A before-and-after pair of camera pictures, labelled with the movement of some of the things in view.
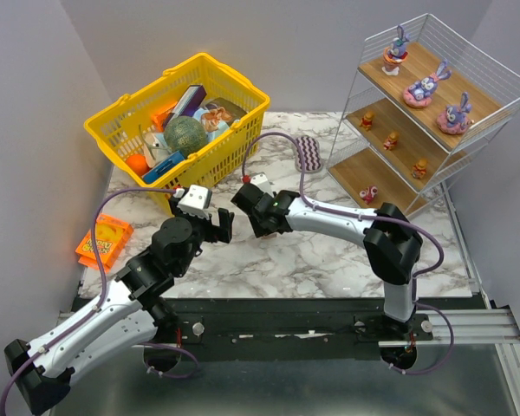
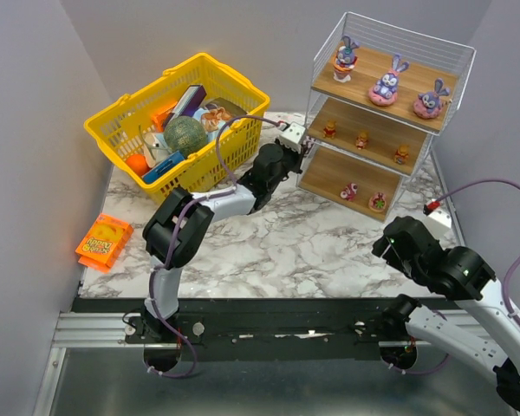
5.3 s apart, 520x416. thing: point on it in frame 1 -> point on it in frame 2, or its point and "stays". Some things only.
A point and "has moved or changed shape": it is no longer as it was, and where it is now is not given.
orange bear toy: [419, 170] -> [401, 154]
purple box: [188, 103] stays
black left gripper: [217, 226] -> [297, 154]
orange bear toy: [367, 120] -> [330, 131]
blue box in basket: [161, 169] stays
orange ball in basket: [138, 163] stays
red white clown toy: [368, 194] -> [349, 191]
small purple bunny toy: [396, 53] -> [345, 60]
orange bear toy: [392, 141] -> [362, 140]
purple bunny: [419, 93] -> [385, 90]
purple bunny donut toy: [453, 120] -> [428, 105]
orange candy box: [159, 118] stays
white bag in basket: [153, 147] stays
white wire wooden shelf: [426, 104] has moved or changed shape
